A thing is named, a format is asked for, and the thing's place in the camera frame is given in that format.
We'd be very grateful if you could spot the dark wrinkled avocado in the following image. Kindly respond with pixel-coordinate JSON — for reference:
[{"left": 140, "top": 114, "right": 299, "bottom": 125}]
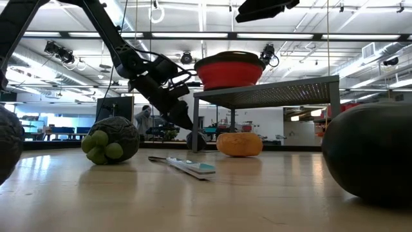
[{"left": 80, "top": 115, "right": 141, "bottom": 166}]

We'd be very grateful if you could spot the orange fruit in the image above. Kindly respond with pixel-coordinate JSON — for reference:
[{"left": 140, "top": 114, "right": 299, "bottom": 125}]
[{"left": 216, "top": 131, "right": 264, "bottom": 158}]

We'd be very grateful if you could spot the white cable ring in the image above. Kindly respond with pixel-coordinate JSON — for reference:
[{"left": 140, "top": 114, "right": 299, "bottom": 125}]
[{"left": 148, "top": 5, "right": 165, "bottom": 24}]

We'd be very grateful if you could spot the red storage bin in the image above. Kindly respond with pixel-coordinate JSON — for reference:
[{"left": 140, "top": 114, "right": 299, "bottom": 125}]
[{"left": 327, "top": 102, "right": 362, "bottom": 119}]

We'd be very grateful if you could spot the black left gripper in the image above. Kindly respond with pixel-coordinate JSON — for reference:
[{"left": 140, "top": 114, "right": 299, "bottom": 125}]
[{"left": 127, "top": 74, "right": 194, "bottom": 130}]

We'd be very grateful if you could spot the black ceiling spotlight cluster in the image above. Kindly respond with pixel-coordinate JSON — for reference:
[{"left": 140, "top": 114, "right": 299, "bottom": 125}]
[{"left": 44, "top": 41, "right": 75, "bottom": 64}]

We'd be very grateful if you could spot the black ceiling-mounted device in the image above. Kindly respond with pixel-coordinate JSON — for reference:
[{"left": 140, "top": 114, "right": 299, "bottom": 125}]
[{"left": 382, "top": 56, "right": 400, "bottom": 67}]

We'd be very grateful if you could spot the person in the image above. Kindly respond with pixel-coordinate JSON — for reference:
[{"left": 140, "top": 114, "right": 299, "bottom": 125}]
[{"left": 134, "top": 104, "right": 155, "bottom": 136}]

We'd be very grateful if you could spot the black monitor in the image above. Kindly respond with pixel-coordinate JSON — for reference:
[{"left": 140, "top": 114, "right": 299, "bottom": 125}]
[{"left": 95, "top": 95, "right": 135, "bottom": 125}]

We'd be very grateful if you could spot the grey perforated metal stand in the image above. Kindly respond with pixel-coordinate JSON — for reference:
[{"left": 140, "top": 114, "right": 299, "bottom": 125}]
[{"left": 192, "top": 75, "right": 341, "bottom": 153}]

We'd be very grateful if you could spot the black overhead camera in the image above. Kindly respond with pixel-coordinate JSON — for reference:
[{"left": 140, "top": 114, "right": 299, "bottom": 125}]
[{"left": 180, "top": 51, "right": 194, "bottom": 65}]

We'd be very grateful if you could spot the red collapsible bowl grey rim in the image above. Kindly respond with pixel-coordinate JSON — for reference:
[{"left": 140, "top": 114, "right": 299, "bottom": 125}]
[{"left": 194, "top": 50, "right": 267, "bottom": 92}]

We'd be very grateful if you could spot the black camera with cable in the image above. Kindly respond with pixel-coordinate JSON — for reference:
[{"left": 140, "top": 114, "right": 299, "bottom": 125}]
[{"left": 259, "top": 44, "right": 280, "bottom": 68}]

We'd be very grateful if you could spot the white teal toothbrush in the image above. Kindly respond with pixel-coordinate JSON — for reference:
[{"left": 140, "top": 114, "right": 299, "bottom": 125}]
[{"left": 147, "top": 155, "right": 216, "bottom": 180}]

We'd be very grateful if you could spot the black aluminium rig frame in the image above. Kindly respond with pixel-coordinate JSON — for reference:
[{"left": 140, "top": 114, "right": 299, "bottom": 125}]
[{"left": 0, "top": 30, "right": 412, "bottom": 152}]

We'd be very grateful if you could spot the white air vent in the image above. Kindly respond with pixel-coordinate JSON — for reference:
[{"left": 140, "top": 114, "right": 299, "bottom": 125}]
[{"left": 362, "top": 42, "right": 376, "bottom": 59}]

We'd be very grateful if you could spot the yellow hanging rope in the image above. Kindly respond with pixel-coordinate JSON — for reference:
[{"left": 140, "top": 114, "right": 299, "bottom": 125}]
[{"left": 324, "top": 0, "right": 331, "bottom": 130}]

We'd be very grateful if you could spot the dark green smooth fruit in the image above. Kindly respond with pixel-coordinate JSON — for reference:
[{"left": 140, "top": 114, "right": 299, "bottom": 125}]
[{"left": 321, "top": 102, "right": 412, "bottom": 207}]

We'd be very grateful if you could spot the dark brown wrinkled fruit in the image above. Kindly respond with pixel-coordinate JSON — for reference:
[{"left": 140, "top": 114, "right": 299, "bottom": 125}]
[{"left": 0, "top": 105, "right": 26, "bottom": 186}]

